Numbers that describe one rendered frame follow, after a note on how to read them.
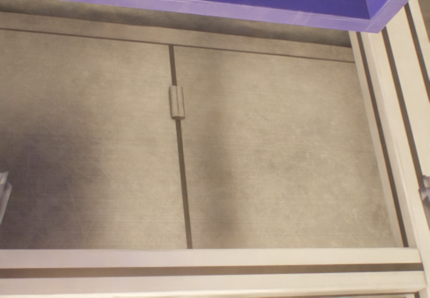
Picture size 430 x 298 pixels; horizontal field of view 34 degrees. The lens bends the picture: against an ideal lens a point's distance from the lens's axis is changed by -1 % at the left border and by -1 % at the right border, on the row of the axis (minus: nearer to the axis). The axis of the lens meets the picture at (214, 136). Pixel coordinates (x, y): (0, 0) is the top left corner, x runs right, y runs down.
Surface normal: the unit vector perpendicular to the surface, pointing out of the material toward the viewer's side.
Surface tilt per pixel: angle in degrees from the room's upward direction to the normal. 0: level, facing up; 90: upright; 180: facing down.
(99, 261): 90
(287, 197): 90
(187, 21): 0
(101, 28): 90
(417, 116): 90
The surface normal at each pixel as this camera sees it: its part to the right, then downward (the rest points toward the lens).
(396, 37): 0.33, -0.43
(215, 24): 0.11, 0.90
